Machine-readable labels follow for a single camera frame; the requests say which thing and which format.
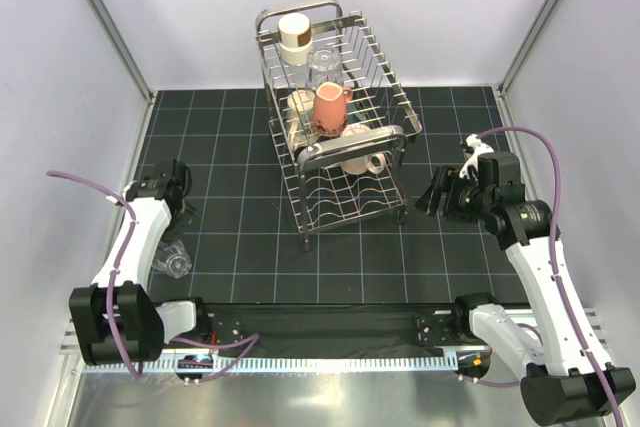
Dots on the cream floral painted mug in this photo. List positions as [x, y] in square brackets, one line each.
[299, 123]

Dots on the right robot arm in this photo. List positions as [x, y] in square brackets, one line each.
[566, 374]

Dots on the white slotted cable duct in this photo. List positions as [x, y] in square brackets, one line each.
[176, 363]

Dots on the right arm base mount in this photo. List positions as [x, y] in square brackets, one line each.
[435, 329]

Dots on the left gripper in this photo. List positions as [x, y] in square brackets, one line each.
[166, 234]

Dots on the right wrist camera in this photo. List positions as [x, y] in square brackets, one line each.
[473, 148]

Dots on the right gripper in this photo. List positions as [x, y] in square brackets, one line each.
[447, 179]

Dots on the coral mug white interior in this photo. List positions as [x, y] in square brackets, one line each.
[330, 109]

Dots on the aluminium frame rail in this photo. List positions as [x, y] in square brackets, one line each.
[306, 330]

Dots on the steel wire dish rack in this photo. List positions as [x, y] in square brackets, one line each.
[336, 182]

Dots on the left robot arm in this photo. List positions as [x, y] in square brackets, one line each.
[115, 321]

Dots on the brown metal-lined cup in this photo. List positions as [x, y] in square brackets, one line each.
[295, 38]

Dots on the clear plastic cup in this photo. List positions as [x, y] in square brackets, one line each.
[173, 259]
[324, 65]

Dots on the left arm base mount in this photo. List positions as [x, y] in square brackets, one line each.
[225, 329]

